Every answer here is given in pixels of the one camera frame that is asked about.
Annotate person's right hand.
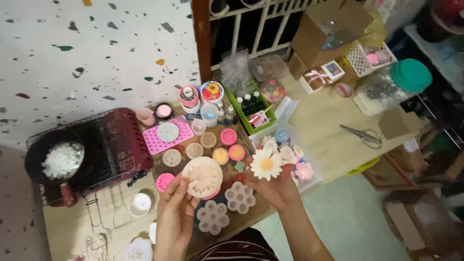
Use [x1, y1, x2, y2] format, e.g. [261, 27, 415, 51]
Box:
[247, 165, 302, 213]

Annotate person's left hand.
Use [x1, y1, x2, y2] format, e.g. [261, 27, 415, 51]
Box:
[157, 173, 201, 240]

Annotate white daisy flower candle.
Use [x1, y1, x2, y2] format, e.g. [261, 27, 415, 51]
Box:
[250, 147, 283, 181]

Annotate round cream silicone flower mold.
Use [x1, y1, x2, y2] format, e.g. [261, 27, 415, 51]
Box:
[181, 156, 224, 198]

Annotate small pink round mold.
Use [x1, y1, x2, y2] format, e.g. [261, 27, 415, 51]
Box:
[156, 173, 175, 193]
[220, 128, 238, 146]

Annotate brown cork work mat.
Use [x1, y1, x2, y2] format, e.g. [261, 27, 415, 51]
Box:
[150, 109, 272, 251]

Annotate pink rose candle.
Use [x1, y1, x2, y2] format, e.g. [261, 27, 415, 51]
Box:
[294, 162, 315, 182]

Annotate small white cup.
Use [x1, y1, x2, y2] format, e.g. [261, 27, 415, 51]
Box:
[129, 192, 153, 218]

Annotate beige flower-shaped multi-cavity mold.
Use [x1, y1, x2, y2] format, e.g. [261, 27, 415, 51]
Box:
[225, 181, 257, 215]
[196, 200, 230, 236]

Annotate group of white flower candles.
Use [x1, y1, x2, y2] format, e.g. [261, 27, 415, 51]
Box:
[260, 136, 305, 165]

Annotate pink mold under cream mold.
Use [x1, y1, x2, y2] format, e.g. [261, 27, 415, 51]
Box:
[201, 188, 221, 201]

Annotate clear plastic candle container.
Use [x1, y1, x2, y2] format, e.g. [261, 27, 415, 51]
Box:
[250, 121, 323, 193]

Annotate white rose candle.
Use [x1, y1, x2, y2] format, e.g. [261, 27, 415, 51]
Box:
[125, 237, 154, 261]

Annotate small beige round mold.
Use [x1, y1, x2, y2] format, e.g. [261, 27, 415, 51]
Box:
[162, 149, 182, 168]
[186, 142, 204, 160]
[200, 132, 218, 149]

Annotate blue round candle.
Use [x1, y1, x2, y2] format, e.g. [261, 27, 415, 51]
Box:
[274, 128, 290, 144]

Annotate pink mold with orange wax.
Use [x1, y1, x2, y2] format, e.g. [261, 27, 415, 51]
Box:
[229, 145, 246, 162]

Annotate beige mold with yellow wax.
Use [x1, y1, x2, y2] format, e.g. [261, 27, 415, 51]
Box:
[212, 148, 230, 166]

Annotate person's striped dark shirt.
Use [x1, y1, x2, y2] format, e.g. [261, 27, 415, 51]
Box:
[188, 228, 280, 261]

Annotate pink rectangular silicone mold tray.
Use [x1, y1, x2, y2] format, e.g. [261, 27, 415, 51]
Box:
[142, 118, 195, 156]

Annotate red and white card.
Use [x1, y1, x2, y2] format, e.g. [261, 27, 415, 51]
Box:
[249, 110, 270, 128]

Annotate light blue round mold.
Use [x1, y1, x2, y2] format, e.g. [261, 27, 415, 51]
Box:
[157, 122, 180, 143]

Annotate maroon portable gas stove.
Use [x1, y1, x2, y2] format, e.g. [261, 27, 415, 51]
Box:
[25, 108, 154, 208]

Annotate white plastic packet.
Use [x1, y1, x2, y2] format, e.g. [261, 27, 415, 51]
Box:
[275, 96, 300, 123]

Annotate green plastic basket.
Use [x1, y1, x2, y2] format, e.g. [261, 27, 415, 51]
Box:
[225, 85, 277, 136]

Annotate small translucent pink cup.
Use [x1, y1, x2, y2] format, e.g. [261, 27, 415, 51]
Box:
[191, 118, 207, 136]

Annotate yellow-green plastic basin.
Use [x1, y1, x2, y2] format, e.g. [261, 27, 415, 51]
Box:
[346, 157, 381, 177]

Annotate group of small dropper bottles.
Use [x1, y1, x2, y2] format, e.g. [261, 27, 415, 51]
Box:
[236, 91, 268, 117]

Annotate pink plastic cup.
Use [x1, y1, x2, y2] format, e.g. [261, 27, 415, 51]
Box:
[136, 107, 156, 127]

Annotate black jar with pink wax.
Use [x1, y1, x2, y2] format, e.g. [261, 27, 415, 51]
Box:
[155, 102, 174, 122]

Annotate metal scissors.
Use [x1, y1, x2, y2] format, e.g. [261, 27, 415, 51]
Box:
[340, 124, 383, 149]

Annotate translucent measuring cup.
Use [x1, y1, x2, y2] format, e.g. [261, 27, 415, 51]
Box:
[200, 102, 219, 128]

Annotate round clear container of flowers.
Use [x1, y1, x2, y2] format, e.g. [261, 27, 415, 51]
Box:
[259, 79, 286, 104]

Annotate pink and white candle cup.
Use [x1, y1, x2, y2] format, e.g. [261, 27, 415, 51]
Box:
[179, 86, 200, 114]

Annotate gift box with pink ribbon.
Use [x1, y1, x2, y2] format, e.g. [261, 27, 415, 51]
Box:
[299, 69, 333, 95]

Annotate small round jar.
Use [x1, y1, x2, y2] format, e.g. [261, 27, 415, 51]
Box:
[333, 83, 354, 99]

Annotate white wax flakes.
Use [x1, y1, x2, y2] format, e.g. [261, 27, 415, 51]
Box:
[41, 142, 85, 180]

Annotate white bowl of colourful flowers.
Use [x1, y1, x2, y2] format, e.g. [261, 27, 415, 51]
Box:
[200, 81, 225, 106]

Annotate clear plastic lidded box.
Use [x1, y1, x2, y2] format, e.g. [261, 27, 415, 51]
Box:
[248, 54, 289, 82]

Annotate clear plastic bags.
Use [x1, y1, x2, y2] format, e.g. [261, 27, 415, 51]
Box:
[220, 49, 251, 97]

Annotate small white picture box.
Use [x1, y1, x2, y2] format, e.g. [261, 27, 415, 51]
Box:
[321, 60, 346, 81]

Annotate small cardboard box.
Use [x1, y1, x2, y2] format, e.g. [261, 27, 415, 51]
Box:
[378, 107, 423, 140]

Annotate heap of cartons on floor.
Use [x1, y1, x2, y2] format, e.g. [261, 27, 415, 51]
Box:
[362, 139, 464, 261]

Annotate large jar with green lid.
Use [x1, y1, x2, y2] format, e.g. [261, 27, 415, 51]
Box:
[353, 59, 433, 117]

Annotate white lattice basket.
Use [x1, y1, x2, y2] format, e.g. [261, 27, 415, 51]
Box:
[346, 42, 399, 78]

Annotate large cardboard box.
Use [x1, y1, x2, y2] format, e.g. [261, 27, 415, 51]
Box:
[288, 0, 375, 81]

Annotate white window grille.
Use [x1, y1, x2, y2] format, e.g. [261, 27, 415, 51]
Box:
[208, 0, 319, 72]

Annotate shelf with stored items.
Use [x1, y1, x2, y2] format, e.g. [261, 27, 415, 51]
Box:
[403, 0, 464, 95]

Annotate black pan with brown handle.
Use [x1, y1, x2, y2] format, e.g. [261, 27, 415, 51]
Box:
[25, 129, 86, 208]

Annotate brown wooden post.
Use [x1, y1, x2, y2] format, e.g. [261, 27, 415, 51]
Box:
[191, 0, 213, 83]

